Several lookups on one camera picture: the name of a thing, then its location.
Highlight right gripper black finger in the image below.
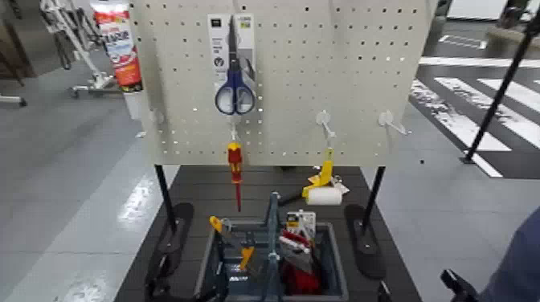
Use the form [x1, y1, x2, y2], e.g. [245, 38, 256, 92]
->
[440, 268, 480, 302]
[376, 280, 393, 302]

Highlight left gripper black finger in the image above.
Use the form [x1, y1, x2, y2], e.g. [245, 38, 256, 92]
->
[144, 252, 170, 302]
[194, 231, 230, 302]

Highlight red gloves with card label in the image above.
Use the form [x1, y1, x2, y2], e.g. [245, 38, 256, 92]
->
[278, 229, 324, 296]

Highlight black oval stand foot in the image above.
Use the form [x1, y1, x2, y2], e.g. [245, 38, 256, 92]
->
[147, 202, 195, 280]
[344, 204, 387, 280]

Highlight black stand pole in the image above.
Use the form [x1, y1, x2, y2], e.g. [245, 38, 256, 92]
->
[361, 166, 387, 232]
[153, 164, 178, 233]

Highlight yellow pliers in card package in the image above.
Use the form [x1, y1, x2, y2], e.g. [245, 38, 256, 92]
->
[285, 209, 317, 247]

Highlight red yellow screwdriver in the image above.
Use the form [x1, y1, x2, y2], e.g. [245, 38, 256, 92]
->
[227, 141, 244, 213]

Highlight white plastic pegboard hook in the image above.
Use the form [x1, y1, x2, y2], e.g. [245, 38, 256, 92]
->
[378, 110, 411, 137]
[227, 114, 243, 145]
[315, 109, 338, 149]

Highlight blue scissors in card package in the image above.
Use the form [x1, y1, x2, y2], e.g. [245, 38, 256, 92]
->
[207, 13, 258, 117]

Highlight black tripod pole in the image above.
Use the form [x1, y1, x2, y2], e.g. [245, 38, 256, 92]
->
[460, 12, 540, 165]

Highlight beige perforated pegboard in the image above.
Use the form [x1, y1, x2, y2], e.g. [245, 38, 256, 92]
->
[128, 0, 440, 168]

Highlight grey leg with caster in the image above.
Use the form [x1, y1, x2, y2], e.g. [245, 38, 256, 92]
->
[0, 94, 28, 108]

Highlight red white sealant cartridge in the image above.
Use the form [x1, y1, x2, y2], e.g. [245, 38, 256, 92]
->
[89, 0, 146, 121]

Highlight grey background platform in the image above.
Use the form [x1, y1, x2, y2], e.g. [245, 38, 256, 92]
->
[485, 25, 540, 58]

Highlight brown wooden furniture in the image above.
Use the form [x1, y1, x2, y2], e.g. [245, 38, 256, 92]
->
[0, 0, 35, 79]

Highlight orange handled metal tool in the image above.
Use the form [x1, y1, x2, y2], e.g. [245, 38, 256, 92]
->
[208, 214, 263, 273]

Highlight grey blue crate with handle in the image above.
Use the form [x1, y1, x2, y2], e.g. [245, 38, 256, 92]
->
[193, 191, 350, 302]

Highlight yellow handled white paint roller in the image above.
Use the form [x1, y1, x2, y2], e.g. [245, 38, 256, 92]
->
[277, 147, 351, 207]

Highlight white wheeled frame stand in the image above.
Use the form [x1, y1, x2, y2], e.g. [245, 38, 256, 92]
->
[39, 0, 123, 99]

